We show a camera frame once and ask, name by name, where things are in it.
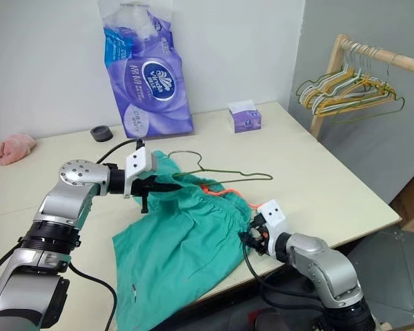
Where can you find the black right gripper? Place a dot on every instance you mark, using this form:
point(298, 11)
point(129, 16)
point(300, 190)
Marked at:
point(262, 241)

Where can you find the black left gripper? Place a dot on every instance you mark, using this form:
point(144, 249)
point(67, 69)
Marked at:
point(143, 186)

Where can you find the green shorts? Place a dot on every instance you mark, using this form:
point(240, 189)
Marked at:
point(179, 248)

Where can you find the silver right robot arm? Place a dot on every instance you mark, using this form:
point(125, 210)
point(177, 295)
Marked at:
point(314, 255)

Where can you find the black round lid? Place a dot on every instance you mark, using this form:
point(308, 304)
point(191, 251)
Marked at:
point(101, 133)

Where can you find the purple tissue multipack bag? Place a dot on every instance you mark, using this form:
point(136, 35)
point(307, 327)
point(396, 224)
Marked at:
point(152, 86)

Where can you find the small purple tissue box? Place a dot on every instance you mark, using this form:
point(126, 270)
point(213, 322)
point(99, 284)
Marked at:
point(246, 120)

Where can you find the pink cloth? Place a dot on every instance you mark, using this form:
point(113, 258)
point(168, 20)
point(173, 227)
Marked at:
point(14, 146)

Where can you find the wooden clothes rack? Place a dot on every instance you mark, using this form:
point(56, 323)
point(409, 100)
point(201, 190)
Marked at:
point(336, 55)

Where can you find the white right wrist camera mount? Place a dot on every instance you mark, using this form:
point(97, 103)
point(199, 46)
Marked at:
point(274, 220)

